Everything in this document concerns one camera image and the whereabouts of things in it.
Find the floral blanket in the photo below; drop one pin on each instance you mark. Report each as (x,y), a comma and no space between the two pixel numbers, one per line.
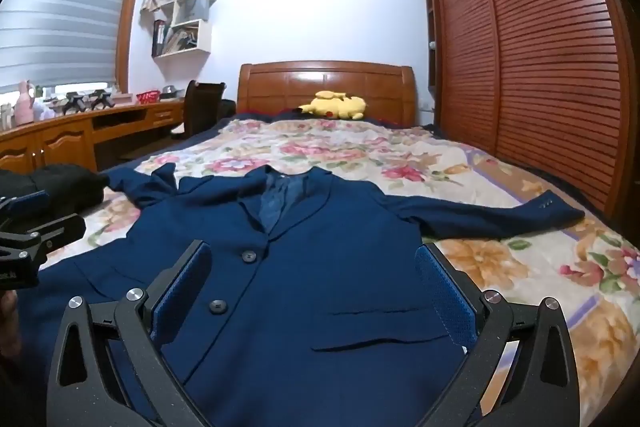
(550,282)

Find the window blind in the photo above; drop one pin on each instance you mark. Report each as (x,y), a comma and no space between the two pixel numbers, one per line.
(65,17)

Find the pink vase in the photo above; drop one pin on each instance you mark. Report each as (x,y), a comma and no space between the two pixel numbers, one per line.
(24,104)

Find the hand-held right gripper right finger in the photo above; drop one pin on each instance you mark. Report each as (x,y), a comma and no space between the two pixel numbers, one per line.
(445,292)

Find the blue suit jacket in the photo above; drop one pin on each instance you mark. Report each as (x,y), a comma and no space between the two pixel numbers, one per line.
(325,257)

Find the black cloth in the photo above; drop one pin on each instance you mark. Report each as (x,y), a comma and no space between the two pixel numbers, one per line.
(60,187)

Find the white wall shelf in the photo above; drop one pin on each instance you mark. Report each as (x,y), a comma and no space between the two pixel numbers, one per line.
(192,7)

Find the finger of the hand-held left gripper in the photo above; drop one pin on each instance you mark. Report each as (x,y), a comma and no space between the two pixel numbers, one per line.
(60,229)
(30,204)

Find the wooden headboard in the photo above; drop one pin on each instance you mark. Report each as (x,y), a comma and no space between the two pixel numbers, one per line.
(325,79)

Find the yellow plush toy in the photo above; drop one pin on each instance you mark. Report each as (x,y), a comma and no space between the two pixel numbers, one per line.
(335,106)

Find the dark brown chair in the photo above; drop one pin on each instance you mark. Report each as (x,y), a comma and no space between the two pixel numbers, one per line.
(200,104)

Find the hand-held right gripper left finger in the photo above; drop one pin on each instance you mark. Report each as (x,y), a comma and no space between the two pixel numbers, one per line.
(180,287)

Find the wooden louvered wardrobe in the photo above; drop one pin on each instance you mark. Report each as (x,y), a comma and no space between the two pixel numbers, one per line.
(525,82)

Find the wooden desk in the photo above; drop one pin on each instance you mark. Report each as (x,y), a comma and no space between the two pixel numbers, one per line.
(65,137)

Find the red basket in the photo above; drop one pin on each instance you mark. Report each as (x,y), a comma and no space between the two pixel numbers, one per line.
(147,97)

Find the black stand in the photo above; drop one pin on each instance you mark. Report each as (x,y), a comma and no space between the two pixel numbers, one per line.
(76,103)
(102,99)

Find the metal bowl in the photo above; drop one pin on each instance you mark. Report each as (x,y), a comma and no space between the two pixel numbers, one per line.
(168,93)

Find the black binder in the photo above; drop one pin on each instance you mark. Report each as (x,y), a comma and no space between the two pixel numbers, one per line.
(159,38)

